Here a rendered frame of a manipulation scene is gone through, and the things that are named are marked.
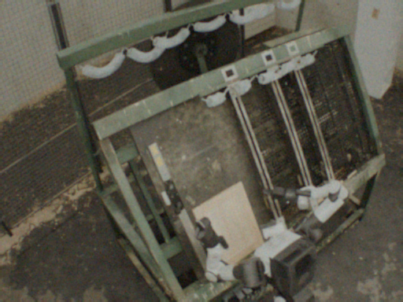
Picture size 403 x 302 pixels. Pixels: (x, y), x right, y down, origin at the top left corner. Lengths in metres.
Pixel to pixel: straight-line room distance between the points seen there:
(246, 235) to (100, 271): 1.72
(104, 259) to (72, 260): 0.36
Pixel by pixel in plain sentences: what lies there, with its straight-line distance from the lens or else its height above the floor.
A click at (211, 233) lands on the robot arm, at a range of 1.84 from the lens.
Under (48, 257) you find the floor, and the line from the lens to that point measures 4.02.
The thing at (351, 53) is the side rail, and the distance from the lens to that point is 3.18.
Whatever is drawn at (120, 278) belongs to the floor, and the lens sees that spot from 3.60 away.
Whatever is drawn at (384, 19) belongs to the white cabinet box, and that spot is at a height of 1.32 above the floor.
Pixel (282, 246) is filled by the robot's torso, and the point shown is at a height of 1.36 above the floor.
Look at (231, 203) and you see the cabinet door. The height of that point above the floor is 1.22.
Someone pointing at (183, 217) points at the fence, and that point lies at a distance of 2.21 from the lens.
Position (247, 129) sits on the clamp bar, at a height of 1.58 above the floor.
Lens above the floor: 3.01
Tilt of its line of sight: 41 degrees down
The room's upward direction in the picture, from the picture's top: 6 degrees counter-clockwise
